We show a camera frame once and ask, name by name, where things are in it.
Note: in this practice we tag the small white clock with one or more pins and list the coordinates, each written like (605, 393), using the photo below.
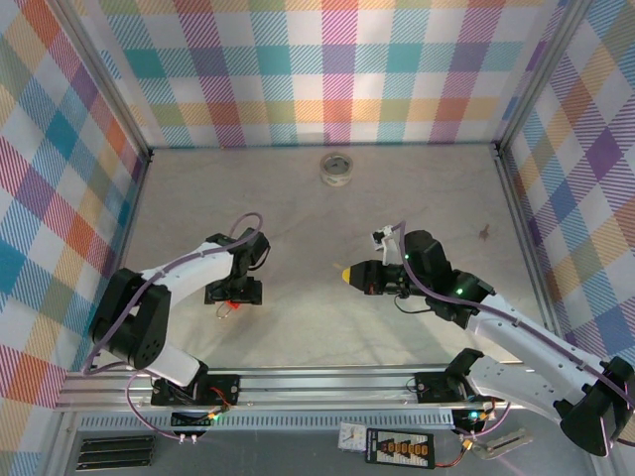
(352, 436)

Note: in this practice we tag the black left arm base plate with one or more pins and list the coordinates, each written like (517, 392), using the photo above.
(223, 389)

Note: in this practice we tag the black ribbed strip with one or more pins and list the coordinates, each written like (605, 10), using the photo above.
(116, 462)
(116, 440)
(116, 451)

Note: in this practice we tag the black controller board green light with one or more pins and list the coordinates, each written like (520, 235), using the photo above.
(193, 420)
(473, 416)

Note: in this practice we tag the black board with orange connectors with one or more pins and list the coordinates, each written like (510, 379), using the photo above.
(399, 448)

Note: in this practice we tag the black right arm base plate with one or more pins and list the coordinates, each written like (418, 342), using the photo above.
(436, 387)

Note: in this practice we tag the aluminium floor rail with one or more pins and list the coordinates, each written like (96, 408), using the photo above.
(131, 208)
(527, 243)

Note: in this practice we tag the red safety padlock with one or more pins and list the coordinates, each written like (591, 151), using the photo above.
(232, 305)

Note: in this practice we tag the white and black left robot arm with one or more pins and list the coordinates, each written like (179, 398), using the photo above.
(188, 277)

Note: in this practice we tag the slotted metal bracket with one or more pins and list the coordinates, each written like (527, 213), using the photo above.
(506, 442)

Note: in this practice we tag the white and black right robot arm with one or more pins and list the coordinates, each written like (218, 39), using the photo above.
(521, 342)

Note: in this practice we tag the aluminium frame post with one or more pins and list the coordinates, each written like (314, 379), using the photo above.
(538, 74)
(113, 84)

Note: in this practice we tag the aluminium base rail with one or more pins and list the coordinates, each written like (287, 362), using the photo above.
(322, 387)

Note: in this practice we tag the clear tape roll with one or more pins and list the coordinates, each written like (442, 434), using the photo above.
(336, 181)

